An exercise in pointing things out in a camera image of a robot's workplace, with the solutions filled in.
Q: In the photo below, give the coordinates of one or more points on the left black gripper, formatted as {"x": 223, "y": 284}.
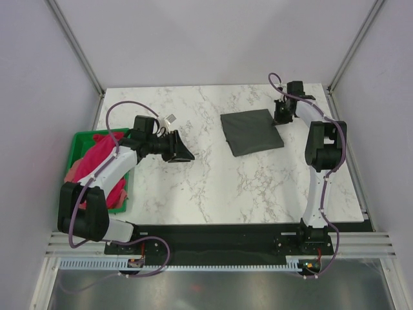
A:
{"x": 175, "y": 150}

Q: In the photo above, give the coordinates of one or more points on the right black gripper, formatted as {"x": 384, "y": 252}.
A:
{"x": 279, "y": 119}

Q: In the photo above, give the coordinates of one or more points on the dark grey t shirt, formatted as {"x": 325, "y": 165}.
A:
{"x": 250, "y": 132}

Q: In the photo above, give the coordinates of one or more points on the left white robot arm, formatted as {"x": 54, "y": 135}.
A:
{"x": 83, "y": 213}

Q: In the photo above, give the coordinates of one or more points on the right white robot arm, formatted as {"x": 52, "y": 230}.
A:
{"x": 325, "y": 152}

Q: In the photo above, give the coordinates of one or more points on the pink t shirt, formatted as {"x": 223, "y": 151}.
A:
{"x": 96, "y": 158}

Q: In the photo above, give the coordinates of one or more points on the green plastic bin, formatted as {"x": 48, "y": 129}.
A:
{"x": 74, "y": 142}

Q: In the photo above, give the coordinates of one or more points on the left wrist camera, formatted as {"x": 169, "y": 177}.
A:
{"x": 156, "y": 126}

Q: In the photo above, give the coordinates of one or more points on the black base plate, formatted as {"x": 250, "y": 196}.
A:
{"x": 226, "y": 244}

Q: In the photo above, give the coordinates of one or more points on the white slotted cable duct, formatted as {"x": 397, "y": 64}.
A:
{"x": 137, "y": 263}

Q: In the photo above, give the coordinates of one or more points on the right aluminium frame post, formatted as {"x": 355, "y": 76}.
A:
{"x": 356, "y": 43}

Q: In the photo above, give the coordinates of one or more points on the aluminium frame post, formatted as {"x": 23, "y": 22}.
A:
{"x": 75, "y": 46}
{"x": 356, "y": 43}

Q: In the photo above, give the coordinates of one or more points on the left aluminium frame post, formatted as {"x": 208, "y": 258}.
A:
{"x": 75, "y": 46}

